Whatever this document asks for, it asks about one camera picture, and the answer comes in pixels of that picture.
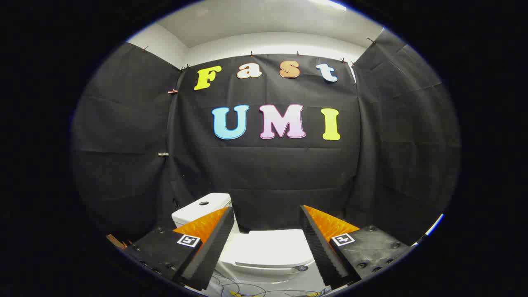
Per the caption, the yellow black floor tape strip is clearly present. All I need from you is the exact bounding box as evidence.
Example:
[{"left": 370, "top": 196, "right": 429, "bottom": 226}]
[{"left": 225, "top": 289, "right": 322, "bottom": 297}]

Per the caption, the thin black floor cable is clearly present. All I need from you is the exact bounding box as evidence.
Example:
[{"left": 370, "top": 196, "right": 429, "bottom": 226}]
[{"left": 208, "top": 270, "right": 326, "bottom": 297}]

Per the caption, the white toilet with tank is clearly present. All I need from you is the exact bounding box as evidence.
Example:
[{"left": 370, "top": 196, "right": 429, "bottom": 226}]
[{"left": 172, "top": 193, "right": 327, "bottom": 290}]

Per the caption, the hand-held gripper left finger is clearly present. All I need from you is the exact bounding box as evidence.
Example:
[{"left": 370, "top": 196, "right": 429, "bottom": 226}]
[{"left": 122, "top": 206, "right": 236, "bottom": 291}]

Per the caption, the black backdrop cloth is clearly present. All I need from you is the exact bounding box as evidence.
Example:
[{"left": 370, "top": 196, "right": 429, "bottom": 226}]
[{"left": 70, "top": 28, "right": 461, "bottom": 248}]

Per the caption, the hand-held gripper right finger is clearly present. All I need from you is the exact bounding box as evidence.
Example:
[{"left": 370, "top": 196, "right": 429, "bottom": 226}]
[{"left": 299, "top": 205, "right": 414, "bottom": 290}]

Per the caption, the small brown wooden piece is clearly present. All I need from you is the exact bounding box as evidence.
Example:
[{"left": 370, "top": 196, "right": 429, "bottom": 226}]
[{"left": 106, "top": 234, "right": 132, "bottom": 250}]

